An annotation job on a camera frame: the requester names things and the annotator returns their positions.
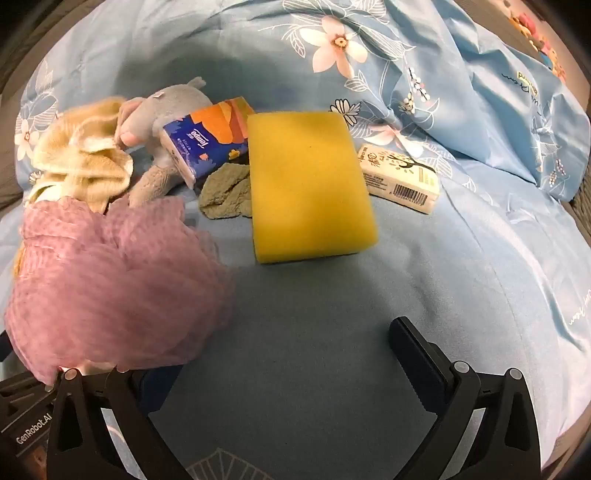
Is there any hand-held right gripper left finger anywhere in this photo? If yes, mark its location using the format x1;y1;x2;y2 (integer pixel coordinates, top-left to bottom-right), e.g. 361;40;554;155
46;364;195;480

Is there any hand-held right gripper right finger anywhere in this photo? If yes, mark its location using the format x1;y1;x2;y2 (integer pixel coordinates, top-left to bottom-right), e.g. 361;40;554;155
388;316;543;480

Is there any pink cloth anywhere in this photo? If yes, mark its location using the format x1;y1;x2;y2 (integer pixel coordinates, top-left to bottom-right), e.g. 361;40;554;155
4;196;232;386

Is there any yellow sponge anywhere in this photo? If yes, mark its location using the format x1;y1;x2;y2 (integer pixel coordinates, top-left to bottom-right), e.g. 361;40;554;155
247;111;380;265

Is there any green cloth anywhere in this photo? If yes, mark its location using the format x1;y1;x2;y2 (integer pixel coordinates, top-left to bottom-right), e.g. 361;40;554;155
198;164;254;219

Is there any yellow terry towel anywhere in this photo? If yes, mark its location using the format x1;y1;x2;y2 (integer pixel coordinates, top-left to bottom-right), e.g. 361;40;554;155
28;97;134;213

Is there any grey plush toy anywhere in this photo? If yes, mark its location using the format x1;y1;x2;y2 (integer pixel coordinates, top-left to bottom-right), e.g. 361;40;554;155
115;76;218;210

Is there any blue floral bedsheet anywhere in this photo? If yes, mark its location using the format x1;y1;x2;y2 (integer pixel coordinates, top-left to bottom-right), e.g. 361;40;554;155
0;0;591;480

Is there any cream tree print tissue pack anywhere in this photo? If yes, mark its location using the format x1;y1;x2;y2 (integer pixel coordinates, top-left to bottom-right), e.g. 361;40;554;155
356;143;441;215

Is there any blue orange tissue pack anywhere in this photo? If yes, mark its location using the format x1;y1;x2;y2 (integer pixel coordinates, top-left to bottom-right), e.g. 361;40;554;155
161;96;257;189

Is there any blue floral pillow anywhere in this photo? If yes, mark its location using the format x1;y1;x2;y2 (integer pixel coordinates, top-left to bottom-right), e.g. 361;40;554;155
462;23;591;201

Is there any row of colourful plush toys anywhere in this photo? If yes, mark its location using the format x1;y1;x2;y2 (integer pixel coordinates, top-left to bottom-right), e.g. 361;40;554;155
508;9;570;80

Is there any grey sofa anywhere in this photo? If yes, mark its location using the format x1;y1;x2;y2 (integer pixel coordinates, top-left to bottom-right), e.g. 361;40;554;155
0;0;116;121

